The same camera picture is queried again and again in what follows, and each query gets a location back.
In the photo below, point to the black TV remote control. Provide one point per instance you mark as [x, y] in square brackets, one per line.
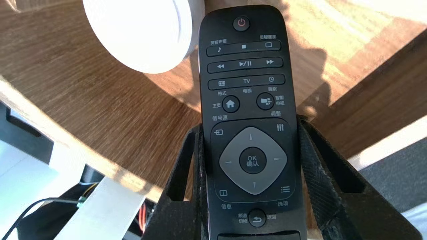
[247, 83]

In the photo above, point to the white round smart speaker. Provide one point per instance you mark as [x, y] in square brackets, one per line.
[140, 33]

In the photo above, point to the white black robot torso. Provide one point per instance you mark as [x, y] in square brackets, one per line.
[20, 186]

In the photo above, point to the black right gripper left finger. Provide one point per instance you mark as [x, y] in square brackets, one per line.
[180, 220]

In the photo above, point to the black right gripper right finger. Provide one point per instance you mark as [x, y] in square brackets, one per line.
[350, 220]

